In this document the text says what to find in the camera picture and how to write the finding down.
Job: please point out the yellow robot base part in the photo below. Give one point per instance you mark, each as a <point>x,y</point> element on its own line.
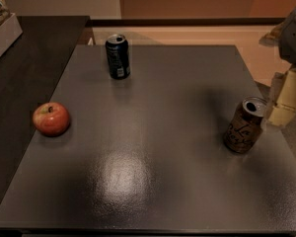
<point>281,108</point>

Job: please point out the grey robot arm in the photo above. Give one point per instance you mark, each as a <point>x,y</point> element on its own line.
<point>284,37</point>

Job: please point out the dark blue soda can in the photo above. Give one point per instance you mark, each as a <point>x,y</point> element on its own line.
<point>117,55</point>

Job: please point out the orange LaCroix soda can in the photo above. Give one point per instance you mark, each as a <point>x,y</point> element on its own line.
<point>245,129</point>

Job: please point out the red apple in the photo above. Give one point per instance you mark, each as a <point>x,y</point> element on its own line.
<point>51,119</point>

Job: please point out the dark wooden side counter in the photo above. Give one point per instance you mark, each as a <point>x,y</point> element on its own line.
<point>29,72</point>

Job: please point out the white box on counter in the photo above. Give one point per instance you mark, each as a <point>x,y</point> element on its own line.
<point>1,37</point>

